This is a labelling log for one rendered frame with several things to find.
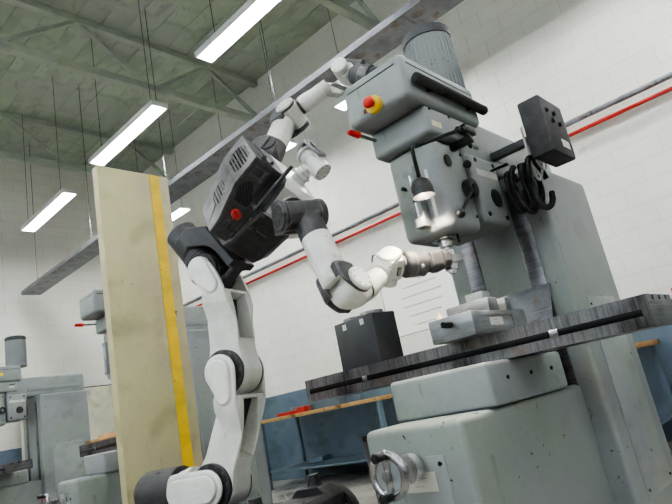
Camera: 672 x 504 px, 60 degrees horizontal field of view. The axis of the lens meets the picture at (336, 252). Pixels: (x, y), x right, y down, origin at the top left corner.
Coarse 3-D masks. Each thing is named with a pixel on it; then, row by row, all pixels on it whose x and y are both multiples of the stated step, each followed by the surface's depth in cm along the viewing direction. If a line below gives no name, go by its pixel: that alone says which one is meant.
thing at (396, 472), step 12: (372, 456) 137; (384, 456) 138; (396, 456) 137; (408, 456) 144; (372, 468) 141; (384, 468) 139; (396, 468) 137; (408, 468) 143; (420, 468) 143; (372, 480) 141; (384, 480) 138; (396, 480) 137; (408, 480) 135; (384, 492) 139; (396, 492) 136
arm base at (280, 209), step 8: (280, 200) 168; (320, 200) 174; (272, 208) 173; (280, 208) 167; (288, 208) 166; (272, 216) 171; (280, 216) 167; (288, 216) 165; (328, 216) 173; (280, 224) 168; (288, 224) 166; (280, 232) 170; (288, 232) 174; (296, 232) 176
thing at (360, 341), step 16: (352, 320) 217; (368, 320) 211; (384, 320) 213; (336, 336) 224; (352, 336) 217; (368, 336) 210; (384, 336) 210; (352, 352) 217; (368, 352) 210; (384, 352) 207; (400, 352) 212; (352, 368) 217
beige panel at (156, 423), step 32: (96, 192) 303; (128, 192) 313; (160, 192) 328; (128, 224) 307; (160, 224) 321; (128, 256) 301; (160, 256) 314; (128, 288) 295; (160, 288) 309; (128, 320) 290; (160, 320) 302; (128, 352) 284; (160, 352) 297; (128, 384) 279; (160, 384) 291; (192, 384) 304; (128, 416) 274; (160, 416) 286; (192, 416) 298; (128, 448) 269; (160, 448) 280; (192, 448) 292; (128, 480) 265
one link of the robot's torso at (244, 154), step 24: (240, 144) 185; (264, 144) 195; (240, 168) 176; (264, 168) 175; (288, 168) 174; (216, 192) 186; (240, 192) 176; (264, 192) 179; (288, 192) 178; (216, 216) 180; (240, 216) 178; (264, 216) 180; (240, 240) 184; (264, 240) 186
